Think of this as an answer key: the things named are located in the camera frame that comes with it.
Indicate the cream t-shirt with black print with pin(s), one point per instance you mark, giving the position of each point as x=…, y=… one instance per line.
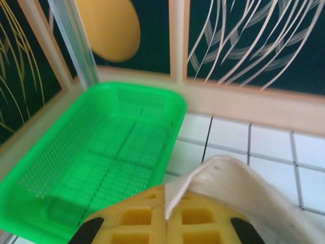
x=254, y=188

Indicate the green plastic basket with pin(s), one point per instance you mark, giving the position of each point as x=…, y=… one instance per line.
x=76, y=157

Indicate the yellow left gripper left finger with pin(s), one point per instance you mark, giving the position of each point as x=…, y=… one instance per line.
x=132, y=216

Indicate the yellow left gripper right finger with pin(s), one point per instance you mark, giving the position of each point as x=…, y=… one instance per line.
x=198, y=223

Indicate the aluminium corner post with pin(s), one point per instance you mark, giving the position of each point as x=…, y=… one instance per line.
x=76, y=48

